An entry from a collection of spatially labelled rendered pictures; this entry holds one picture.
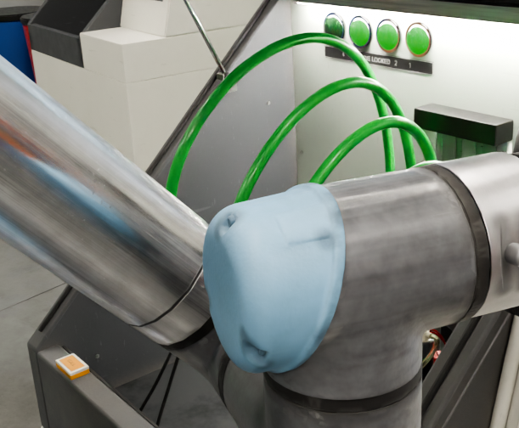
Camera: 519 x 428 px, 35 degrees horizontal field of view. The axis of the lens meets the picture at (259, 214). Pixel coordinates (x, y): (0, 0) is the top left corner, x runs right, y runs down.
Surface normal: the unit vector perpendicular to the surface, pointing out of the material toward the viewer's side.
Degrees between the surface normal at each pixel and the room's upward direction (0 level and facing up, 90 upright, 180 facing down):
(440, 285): 92
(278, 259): 50
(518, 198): 41
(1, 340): 0
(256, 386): 54
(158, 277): 93
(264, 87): 90
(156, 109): 90
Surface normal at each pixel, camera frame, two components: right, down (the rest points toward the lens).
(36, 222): 0.07, 0.61
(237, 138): 0.61, 0.25
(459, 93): -0.79, 0.26
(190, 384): -0.05, -0.93
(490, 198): 0.20, -0.50
